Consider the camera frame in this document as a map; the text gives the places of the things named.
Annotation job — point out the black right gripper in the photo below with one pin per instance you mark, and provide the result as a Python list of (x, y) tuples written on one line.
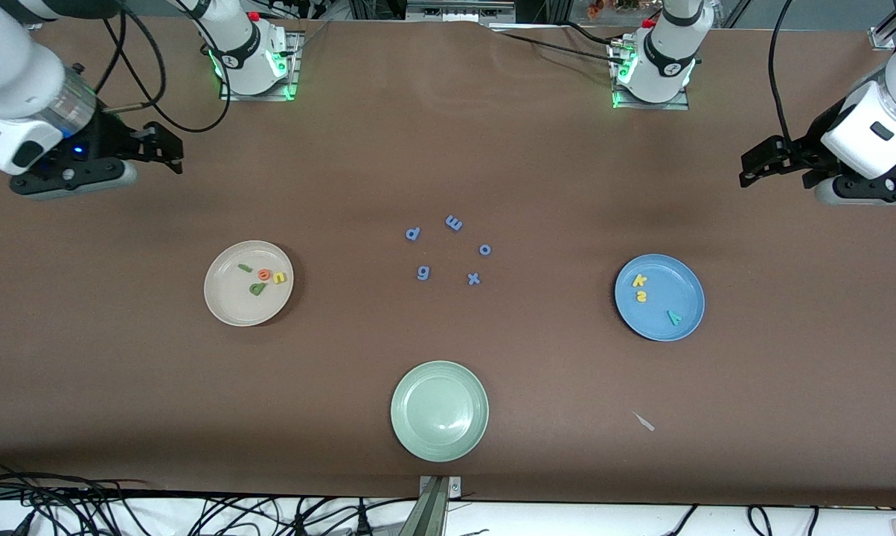
[(111, 139)]

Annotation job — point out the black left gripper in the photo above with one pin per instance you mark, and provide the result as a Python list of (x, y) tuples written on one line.
[(811, 147)]

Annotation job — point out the green foam letter p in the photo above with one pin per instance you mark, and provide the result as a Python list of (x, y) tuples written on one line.
[(256, 290)]

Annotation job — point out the yellow foam letter k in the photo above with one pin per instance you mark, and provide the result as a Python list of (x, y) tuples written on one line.
[(638, 281)]

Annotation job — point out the teal foam letter y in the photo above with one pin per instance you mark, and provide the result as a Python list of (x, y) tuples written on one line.
[(674, 318)]

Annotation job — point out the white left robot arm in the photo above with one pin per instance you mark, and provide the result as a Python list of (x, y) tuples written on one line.
[(872, 126)]

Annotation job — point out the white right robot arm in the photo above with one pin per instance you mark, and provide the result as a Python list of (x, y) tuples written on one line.
[(9, 67)]

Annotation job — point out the blue plate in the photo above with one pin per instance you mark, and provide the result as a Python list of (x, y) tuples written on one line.
[(675, 286)]

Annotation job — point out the beige brown plate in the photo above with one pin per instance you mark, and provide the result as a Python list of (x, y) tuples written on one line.
[(232, 309)]

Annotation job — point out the brown table mat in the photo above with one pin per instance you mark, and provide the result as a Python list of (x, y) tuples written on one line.
[(120, 387)]

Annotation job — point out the orange decorative object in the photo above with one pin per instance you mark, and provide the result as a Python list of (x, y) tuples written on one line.
[(594, 9)]

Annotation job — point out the blue foam letter p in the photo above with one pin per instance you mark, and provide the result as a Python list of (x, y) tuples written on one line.
[(410, 237)]

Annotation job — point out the small white paper scrap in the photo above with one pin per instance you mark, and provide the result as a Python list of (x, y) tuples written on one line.
[(645, 423)]

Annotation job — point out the blue foam letter g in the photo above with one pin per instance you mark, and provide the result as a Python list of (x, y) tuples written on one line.
[(428, 272)]

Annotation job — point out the blue foam letter m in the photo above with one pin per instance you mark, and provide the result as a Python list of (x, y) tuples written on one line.
[(453, 223)]

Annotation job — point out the grey metal box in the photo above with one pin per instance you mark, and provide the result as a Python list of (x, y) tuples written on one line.
[(455, 10)]

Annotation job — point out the pale green plate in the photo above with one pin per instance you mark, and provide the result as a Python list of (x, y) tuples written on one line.
[(439, 411)]

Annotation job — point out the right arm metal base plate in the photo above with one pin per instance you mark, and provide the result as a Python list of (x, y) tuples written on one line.
[(254, 97)]

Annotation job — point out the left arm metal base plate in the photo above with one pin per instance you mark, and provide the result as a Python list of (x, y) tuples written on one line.
[(679, 106)]

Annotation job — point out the aluminium frame profile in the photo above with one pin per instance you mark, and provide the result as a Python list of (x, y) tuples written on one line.
[(883, 37)]

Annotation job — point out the metal table bracket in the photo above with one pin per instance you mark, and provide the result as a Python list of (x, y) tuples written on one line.
[(437, 506)]

